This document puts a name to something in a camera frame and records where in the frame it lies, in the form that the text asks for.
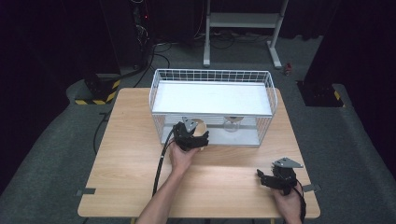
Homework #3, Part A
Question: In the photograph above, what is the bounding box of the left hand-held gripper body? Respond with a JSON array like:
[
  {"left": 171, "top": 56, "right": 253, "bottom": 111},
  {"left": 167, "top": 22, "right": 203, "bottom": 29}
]
[{"left": 172, "top": 116, "right": 200, "bottom": 152}]

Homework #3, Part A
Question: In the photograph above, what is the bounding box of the white metal stand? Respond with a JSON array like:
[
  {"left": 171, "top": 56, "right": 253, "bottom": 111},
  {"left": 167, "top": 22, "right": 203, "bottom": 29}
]
[{"left": 202, "top": 0, "right": 290, "bottom": 70}]

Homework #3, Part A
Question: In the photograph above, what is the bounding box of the white wire shelf rack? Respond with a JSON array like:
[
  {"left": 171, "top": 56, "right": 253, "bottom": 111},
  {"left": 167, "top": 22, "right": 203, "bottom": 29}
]
[{"left": 148, "top": 68, "right": 279, "bottom": 147}]

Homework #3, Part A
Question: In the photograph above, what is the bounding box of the dark equipment stand with wires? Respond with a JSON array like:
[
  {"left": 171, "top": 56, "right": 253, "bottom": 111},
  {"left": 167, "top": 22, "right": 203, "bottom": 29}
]
[{"left": 130, "top": 0, "right": 157, "bottom": 70}]

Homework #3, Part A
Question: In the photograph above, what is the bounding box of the black floor cable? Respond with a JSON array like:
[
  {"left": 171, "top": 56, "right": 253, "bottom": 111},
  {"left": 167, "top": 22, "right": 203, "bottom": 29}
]
[{"left": 133, "top": 43, "right": 173, "bottom": 89}]

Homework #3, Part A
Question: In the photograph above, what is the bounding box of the grey tape strip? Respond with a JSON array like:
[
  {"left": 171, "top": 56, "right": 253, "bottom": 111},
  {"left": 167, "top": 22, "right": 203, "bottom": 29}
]
[
  {"left": 304, "top": 183, "right": 322, "bottom": 193},
  {"left": 76, "top": 188, "right": 97, "bottom": 197}
]

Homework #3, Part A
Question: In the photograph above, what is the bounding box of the tangle of floor cables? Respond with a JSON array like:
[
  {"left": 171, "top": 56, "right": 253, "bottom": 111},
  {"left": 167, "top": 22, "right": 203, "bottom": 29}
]
[{"left": 192, "top": 28, "right": 273, "bottom": 50}]

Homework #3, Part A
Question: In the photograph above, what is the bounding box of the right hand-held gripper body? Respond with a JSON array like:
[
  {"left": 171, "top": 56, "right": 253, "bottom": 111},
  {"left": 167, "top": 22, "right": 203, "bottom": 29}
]
[{"left": 270, "top": 157, "right": 304, "bottom": 197}]

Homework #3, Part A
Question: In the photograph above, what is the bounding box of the black yellow striped base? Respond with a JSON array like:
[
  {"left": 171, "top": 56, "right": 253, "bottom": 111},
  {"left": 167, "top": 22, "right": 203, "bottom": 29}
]
[
  {"left": 296, "top": 80, "right": 347, "bottom": 108},
  {"left": 74, "top": 73, "right": 121, "bottom": 106}
]

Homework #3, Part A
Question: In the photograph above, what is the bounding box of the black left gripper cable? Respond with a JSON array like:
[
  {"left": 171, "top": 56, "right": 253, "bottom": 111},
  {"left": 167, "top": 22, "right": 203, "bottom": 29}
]
[{"left": 151, "top": 128, "right": 176, "bottom": 198}]

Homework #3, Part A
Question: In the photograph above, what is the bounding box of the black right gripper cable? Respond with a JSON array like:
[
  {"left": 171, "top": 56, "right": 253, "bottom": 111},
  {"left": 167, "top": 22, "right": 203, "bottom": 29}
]
[{"left": 291, "top": 182, "right": 308, "bottom": 223}]

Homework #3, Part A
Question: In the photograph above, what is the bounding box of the white ceramic cup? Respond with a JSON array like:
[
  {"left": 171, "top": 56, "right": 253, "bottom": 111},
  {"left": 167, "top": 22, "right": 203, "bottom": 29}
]
[{"left": 191, "top": 118, "right": 209, "bottom": 138}]

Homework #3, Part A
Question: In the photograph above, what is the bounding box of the person's right hand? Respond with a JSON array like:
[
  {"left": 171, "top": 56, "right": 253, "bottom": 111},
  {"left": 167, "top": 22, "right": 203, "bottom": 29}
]
[{"left": 272, "top": 184, "right": 304, "bottom": 220}]

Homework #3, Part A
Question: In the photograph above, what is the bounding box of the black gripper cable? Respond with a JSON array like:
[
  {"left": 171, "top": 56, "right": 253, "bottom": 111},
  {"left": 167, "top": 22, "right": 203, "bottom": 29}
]
[
  {"left": 291, "top": 182, "right": 308, "bottom": 223},
  {"left": 151, "top": 128, "right": 176, "bottom": 198}
]

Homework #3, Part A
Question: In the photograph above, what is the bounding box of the person's left hand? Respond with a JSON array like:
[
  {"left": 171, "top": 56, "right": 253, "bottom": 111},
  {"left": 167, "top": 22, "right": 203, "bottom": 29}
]
[{"left": 167, "top": 142, "right": 201, "bottom": 177}]

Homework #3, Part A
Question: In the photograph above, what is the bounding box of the thin black cable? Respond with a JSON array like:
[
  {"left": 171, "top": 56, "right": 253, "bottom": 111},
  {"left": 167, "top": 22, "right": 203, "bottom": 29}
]
[{"left": 92, "top": 109, "right": 114, "bottom": 155}]

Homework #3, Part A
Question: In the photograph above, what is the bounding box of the glass jar with grey lid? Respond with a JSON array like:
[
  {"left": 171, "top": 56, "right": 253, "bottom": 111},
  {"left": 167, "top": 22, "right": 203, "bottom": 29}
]
[{"left": 221, "top": 116, "right": 246, "bottom": 133}]

